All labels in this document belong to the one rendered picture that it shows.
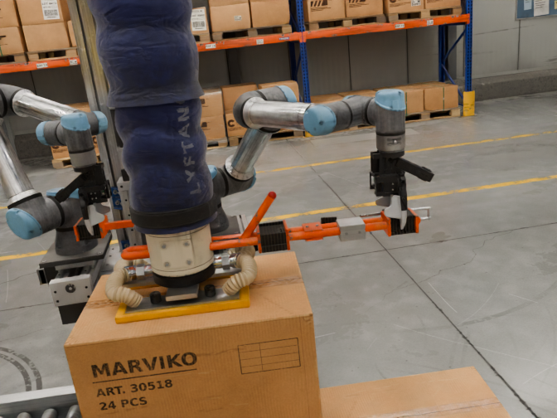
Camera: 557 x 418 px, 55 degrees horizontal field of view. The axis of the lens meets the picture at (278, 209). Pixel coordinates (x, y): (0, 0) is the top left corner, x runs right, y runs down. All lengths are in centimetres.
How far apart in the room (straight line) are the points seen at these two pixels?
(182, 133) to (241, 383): 64
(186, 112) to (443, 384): 126
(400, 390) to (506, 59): 992
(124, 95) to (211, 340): 61
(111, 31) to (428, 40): 965
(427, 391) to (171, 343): 95
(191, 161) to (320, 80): 887
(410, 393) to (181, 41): 132
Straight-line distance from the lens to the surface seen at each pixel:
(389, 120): 141
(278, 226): 149
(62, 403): 217
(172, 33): 130
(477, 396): 196
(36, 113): 200
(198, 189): 135
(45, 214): 199
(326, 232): 145
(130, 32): 128
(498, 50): 1139
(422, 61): 1073
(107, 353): 140
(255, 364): 139
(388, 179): 144
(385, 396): 194
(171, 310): 140
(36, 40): 882
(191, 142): 133
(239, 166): 198
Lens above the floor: 174
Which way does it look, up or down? 19 degrees down
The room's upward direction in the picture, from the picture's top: 6 degrees counter-clockwise
